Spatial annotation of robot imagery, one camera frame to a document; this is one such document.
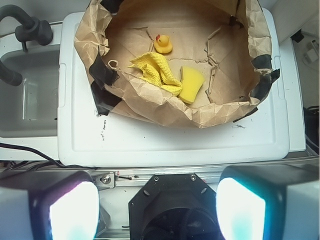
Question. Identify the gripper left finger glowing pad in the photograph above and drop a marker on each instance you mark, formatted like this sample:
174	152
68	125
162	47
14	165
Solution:
48	205

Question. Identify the brown paper bag basin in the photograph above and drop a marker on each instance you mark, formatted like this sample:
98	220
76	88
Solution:
228	41

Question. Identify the white plastic cooler lid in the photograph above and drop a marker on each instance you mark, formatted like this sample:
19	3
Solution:
114	141

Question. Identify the yellow sponge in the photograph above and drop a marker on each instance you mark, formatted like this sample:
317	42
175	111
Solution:
192	80

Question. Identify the black faucet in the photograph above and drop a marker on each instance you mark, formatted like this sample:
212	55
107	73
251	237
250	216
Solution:
30	29

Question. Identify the yellow rubber duck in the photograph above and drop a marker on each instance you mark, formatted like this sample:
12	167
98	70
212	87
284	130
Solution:
162	44

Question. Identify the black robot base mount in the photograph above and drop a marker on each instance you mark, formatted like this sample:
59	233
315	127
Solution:
174	207

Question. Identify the yellow knitted cloth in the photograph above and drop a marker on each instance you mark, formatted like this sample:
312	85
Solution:
156	71

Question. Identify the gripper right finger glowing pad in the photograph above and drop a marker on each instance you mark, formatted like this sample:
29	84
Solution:
269	202

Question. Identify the grey sink basin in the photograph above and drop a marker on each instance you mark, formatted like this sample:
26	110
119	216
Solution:
30	109

